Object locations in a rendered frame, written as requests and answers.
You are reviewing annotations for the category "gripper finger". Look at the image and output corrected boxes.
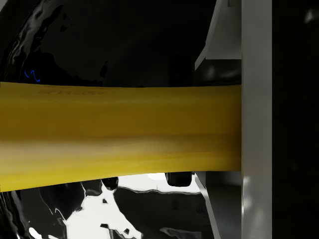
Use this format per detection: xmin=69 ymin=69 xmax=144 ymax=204
xmin=194 ymin=0 xmax=242 ymax=87
xmin=194 ymin=171 xmax=242 ymax=239

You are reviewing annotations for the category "banana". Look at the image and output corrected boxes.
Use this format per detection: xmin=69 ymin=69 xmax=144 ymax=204
xmin=0 ymin=82 xmax=242 ymax=193

